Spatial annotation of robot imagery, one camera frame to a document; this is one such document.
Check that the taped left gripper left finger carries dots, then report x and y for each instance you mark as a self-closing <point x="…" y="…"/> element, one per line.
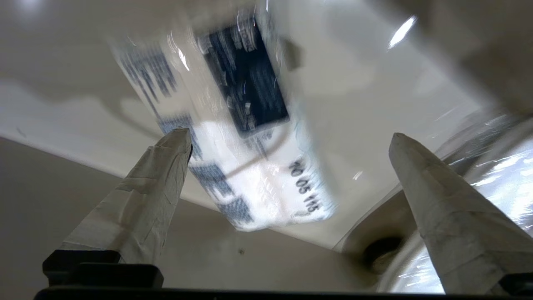
<point x="137" y="208"/>

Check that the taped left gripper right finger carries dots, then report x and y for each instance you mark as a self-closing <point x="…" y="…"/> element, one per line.
<point x="458" y="233"/>

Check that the white blue tissue pack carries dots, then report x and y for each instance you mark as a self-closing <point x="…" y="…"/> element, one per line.
<point x="250" y="137"/>

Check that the white cabinet drawer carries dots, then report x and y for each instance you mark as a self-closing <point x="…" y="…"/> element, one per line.
<point x="374" y="104"/>

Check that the white plastic-wrapped slipper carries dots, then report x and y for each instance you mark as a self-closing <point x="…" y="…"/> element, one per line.
<point x="504" y="175"/>

